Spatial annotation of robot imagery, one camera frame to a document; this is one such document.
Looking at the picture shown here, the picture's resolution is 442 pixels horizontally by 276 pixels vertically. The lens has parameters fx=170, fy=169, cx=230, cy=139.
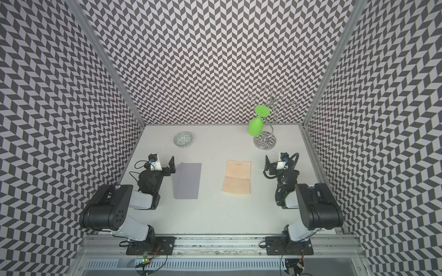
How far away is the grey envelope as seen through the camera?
35.7 inches

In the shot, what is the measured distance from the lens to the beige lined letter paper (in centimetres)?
91

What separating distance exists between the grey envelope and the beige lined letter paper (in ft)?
0.52
